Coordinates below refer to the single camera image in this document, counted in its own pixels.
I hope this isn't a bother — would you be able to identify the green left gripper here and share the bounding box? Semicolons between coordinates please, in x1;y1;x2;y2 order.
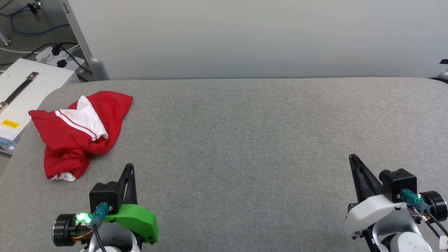
52;163;159;247

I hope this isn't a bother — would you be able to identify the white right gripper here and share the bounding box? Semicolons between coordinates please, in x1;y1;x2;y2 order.
345;154;448;239

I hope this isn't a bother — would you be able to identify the red white basketball jersey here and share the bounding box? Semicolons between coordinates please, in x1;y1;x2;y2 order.
29;91;133;182

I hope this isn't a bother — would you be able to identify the grey fabric sofa cushion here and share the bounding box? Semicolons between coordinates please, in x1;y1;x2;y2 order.
0;77;448;252

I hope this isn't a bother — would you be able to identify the white equipment case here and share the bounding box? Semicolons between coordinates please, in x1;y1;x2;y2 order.
0;58;80;155

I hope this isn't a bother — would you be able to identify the white power strip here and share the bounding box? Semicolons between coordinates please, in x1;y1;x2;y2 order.
36;45;85;75

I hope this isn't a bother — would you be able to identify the white partition panel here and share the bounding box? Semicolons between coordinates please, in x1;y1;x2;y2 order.
61;0;448;81

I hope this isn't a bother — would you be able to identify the teal plug left camera cable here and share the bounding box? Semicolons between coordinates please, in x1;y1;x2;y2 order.
91;202;110;252

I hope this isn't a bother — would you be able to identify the teal plug camera cable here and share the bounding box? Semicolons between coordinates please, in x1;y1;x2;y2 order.
400;189;448;242
91;202;110;252

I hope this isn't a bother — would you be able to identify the teal plug right camera cable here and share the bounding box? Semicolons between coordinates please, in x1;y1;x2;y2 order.
400;189;448;242

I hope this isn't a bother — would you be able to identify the black case carry handle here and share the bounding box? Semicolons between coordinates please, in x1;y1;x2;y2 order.
0;72;40;112

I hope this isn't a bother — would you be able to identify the black floor cable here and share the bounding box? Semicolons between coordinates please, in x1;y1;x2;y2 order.
0;42;93;74

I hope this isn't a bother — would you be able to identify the blue cable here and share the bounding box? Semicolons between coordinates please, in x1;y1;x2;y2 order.
10;12;70;36

